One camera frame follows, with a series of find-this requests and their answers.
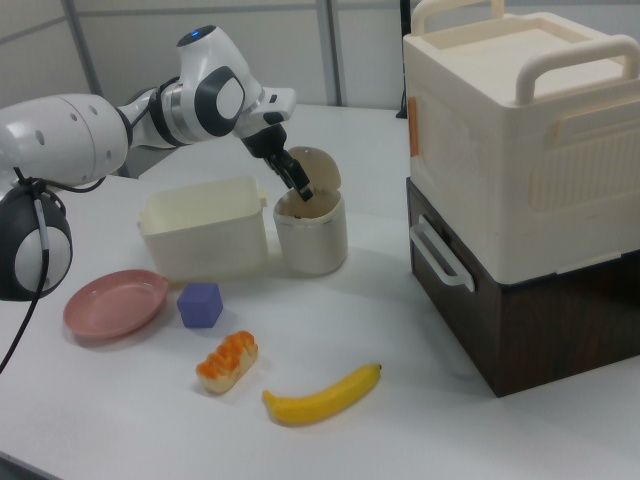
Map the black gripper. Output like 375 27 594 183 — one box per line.
241 124 315 203

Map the cream trash can with lid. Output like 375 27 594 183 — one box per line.
272 145 349 275

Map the cream plastic storage box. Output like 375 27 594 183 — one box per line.
137 174 269 284

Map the purple cube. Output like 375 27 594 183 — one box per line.
176 281 223 330

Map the toy bread with orange glaze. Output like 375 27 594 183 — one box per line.
195 330 261 395

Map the pink plate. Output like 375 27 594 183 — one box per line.
62 268 170 340

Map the yellow banana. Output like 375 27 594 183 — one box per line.
261 362 384 427

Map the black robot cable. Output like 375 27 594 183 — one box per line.
0 167 151 374

